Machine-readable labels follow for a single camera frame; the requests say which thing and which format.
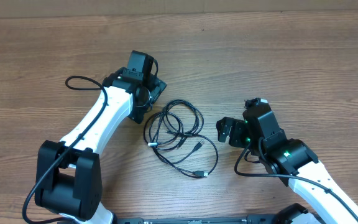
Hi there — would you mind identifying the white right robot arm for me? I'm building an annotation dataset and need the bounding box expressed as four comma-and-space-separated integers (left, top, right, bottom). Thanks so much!
216, 116, 358, 223

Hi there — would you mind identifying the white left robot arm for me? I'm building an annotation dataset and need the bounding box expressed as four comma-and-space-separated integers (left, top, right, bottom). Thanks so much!
22, 67, 167, 223

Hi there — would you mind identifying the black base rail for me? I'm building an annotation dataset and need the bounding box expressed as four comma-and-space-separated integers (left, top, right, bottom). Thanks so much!
57, 213, 279, 224

